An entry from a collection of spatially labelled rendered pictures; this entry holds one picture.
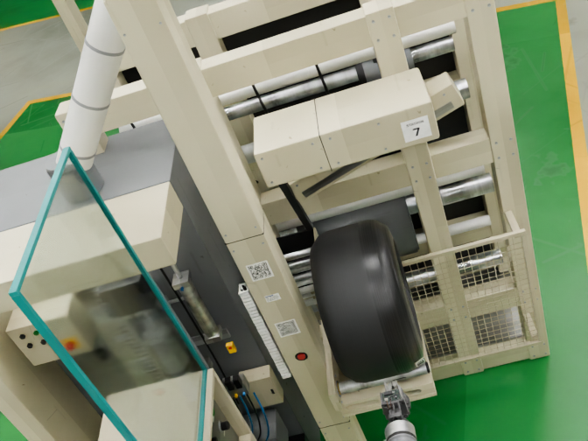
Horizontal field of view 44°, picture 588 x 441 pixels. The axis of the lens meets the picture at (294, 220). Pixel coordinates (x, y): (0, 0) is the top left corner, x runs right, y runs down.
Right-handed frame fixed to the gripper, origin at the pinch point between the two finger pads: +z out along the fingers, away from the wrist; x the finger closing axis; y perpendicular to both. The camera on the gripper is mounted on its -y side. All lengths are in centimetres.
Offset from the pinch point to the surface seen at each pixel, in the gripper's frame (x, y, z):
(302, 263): 26, 10, 67
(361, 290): 1.2, 28.1, 16.4
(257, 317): 40, 20, 27
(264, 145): 20, 72, 49
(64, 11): 290, 34, 648
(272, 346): 40.3, 4.1, 29.0
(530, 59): -140, -67, 374
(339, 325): 11.1, 20.7, 11.1
